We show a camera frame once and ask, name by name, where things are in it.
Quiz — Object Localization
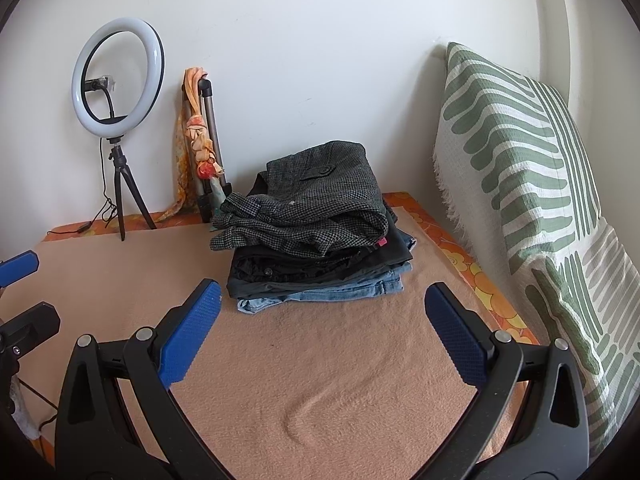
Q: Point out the folded metal tripod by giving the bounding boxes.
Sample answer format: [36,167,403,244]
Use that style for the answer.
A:
[181,78,233,223]

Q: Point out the grey tweed pants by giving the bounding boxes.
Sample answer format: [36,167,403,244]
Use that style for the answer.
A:
[209,141,396,259]

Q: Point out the pale green striped pillow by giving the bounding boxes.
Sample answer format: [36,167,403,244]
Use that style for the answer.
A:
[509,217,640,463]

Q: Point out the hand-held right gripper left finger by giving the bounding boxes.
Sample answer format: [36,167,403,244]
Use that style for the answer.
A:
[54,278,236,480]

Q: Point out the ring light on black tripod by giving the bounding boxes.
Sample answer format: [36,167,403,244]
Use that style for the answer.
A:
[71,17,165,242]

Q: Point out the blue jeans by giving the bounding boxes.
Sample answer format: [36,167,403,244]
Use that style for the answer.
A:
[237,262,414,315]

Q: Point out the stack of folded dark clothes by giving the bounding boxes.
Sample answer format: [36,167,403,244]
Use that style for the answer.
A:
[227,210,417,300]

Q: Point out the black ring light cable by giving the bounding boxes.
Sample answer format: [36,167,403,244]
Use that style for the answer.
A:
[50,140,121,234]

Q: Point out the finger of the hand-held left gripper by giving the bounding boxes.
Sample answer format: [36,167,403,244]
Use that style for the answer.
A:
[0,302,61,361]
[0,251,40,286]

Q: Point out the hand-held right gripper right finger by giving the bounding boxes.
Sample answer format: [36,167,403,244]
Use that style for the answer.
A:
[415,282,592,480]

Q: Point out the orange patterned scarf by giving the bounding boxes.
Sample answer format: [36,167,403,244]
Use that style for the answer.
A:
[159,66,223,221]

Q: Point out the green striped white pillow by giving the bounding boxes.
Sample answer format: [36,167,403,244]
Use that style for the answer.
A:
[432,41,608,281]

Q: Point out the orange floral bedsheet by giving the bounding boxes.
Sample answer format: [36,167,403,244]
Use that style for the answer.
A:
[30,191,546,466]

